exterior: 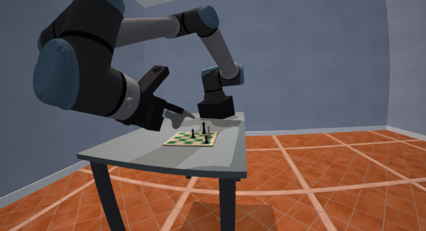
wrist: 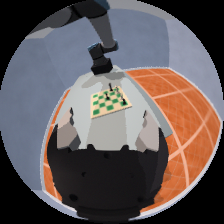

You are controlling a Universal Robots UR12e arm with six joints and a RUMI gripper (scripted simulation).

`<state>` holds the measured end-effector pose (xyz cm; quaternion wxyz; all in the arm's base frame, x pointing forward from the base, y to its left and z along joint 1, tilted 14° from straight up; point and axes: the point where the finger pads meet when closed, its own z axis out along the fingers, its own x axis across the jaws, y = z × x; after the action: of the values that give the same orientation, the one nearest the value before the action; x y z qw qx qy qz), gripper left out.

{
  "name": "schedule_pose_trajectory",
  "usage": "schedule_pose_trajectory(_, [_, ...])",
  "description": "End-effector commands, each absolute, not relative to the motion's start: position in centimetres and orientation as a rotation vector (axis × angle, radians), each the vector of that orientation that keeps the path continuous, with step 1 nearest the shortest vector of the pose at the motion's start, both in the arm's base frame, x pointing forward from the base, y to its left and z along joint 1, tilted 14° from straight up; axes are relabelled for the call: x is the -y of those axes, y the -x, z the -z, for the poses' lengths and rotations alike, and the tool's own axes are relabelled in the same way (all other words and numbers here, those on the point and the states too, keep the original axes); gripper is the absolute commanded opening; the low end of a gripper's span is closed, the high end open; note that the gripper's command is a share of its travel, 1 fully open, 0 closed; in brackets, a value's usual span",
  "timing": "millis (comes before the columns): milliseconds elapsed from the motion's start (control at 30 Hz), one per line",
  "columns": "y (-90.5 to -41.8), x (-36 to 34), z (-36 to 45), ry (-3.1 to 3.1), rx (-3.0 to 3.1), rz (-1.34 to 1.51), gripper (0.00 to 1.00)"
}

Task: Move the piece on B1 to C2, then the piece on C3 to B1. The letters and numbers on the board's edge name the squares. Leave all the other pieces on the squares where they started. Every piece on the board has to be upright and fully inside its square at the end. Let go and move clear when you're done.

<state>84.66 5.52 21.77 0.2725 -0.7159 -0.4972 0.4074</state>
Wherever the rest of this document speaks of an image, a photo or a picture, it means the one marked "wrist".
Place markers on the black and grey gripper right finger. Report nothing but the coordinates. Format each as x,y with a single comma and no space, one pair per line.
152,142

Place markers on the green and cream chessboard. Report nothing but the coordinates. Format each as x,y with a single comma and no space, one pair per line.
100,106

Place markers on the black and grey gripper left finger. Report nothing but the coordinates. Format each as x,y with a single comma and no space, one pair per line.
63,140

